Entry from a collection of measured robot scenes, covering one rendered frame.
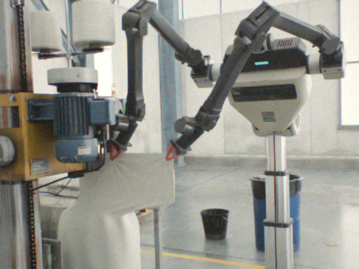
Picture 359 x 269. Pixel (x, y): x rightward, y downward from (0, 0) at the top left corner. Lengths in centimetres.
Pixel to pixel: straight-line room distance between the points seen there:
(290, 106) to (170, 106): 863
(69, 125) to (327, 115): 839
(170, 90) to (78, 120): 907
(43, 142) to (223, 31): 894
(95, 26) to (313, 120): 828
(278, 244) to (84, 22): 138
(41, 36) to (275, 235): 142
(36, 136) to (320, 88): 841
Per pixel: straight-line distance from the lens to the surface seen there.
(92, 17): 169
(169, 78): 1059
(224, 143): 1026
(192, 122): 163
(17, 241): 171
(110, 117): 153
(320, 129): 967
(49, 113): 161
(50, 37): 186
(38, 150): 166
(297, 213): 396
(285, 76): 194
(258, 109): 206
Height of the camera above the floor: 124
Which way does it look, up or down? 3 degrees down
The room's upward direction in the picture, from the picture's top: 2 degrees counter-clockwise
